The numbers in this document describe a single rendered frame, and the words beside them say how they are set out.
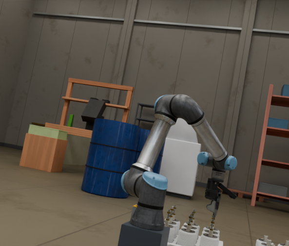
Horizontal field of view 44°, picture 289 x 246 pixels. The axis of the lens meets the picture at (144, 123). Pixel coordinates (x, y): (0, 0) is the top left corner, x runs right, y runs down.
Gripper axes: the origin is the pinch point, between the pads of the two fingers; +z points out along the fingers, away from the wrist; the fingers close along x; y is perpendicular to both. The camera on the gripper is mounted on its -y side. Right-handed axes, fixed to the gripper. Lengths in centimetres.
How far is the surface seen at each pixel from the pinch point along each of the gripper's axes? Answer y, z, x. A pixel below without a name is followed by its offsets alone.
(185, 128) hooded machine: 25, -81, -396
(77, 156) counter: 286, 12, -701
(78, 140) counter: 288, -28, -689
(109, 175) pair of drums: 106, 8, -234
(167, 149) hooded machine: 49, -41, -394
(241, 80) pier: -102, -271, -776
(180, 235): 17.4, 12.3, 13.3
